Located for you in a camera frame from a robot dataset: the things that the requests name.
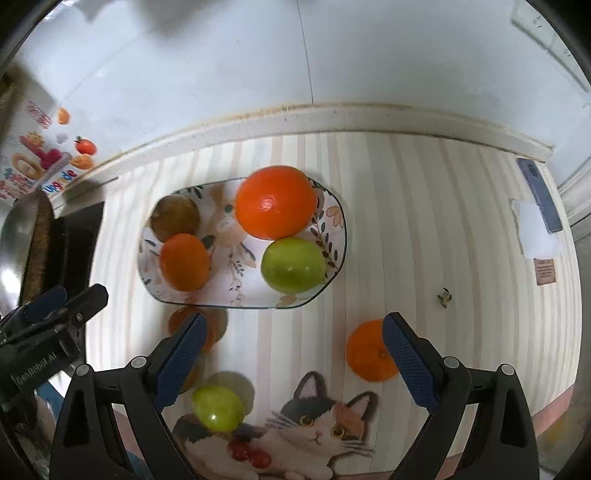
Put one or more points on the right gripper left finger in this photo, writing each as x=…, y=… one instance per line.
x=150, y=383

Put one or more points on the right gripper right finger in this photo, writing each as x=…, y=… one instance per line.
x=439, y=384

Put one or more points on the green apple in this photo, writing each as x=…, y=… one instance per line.
x=293, y=265
x=218, y=408

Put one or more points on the reddish brown apple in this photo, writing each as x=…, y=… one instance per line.
x=217, y=322

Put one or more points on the red cherry tomato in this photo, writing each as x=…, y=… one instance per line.
x=239, y=450
x=260, y=459

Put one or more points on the small dried leaf scrap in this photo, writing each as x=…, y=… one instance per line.
x=445, y=298

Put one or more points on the steel pot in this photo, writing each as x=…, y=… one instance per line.
x=25, y=241

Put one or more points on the small tangerine in plate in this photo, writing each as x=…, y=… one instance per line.
x=184, y=262

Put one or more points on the floral ceramic fruit plate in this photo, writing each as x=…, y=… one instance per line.
x=235, y=280

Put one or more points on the striped cat print mat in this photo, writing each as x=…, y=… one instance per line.
x=422, y=213

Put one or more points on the small brown label card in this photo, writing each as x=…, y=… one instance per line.
x=545, y=271

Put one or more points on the white paper note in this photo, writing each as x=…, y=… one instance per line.
x=535, y=240

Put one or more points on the brown kiwi fruit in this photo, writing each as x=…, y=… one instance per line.
x=174, y=214

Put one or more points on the green apple in plate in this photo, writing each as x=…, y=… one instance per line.
x=293, y=265

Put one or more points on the fruit sticker poster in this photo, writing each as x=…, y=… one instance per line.
x=45, y=146

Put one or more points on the large orange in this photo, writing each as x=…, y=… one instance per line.
x=275, y=202

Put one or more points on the blue phone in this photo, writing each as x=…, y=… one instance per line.
x=541, y=194

